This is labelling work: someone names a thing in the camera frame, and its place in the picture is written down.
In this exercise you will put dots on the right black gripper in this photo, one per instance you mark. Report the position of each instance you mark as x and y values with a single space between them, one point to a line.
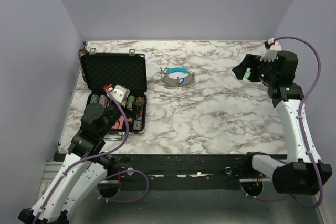
253 62

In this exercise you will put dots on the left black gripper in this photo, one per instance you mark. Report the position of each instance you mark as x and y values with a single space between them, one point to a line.
135 113

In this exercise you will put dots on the blue tagged key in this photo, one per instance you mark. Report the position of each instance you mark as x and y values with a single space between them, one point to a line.
181 81

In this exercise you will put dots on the grey blue spiral keyring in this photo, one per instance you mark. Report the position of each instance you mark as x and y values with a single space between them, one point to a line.
170 77

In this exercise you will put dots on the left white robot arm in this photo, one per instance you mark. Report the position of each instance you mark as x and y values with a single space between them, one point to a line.
84 165

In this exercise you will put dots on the orange poker chip stack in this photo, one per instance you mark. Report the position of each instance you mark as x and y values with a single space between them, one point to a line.
138 112

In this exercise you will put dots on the green tagged key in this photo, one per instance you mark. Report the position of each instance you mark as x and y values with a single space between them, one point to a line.
247 74

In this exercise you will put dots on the green poker chip stack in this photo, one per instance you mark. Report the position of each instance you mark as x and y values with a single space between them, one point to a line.
130 101

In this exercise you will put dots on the pink playing card deck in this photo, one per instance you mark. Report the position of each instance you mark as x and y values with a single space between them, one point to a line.
119 124

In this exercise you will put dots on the purple poker chip stack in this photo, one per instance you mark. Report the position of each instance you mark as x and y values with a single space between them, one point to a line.
100 99

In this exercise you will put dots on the black poker chip case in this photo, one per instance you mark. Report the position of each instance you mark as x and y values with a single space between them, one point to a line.
123 75

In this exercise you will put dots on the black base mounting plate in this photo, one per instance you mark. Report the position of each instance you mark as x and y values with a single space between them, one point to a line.
144 172

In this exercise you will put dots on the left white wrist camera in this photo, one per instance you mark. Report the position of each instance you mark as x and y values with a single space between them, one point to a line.
120 93

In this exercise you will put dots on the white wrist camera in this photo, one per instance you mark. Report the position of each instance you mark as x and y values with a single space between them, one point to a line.
120 93
273 47

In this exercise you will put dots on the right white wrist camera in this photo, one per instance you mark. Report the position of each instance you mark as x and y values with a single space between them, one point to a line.
273 47

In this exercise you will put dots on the aluminium rail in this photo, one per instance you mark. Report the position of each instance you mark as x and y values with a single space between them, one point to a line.
50 171

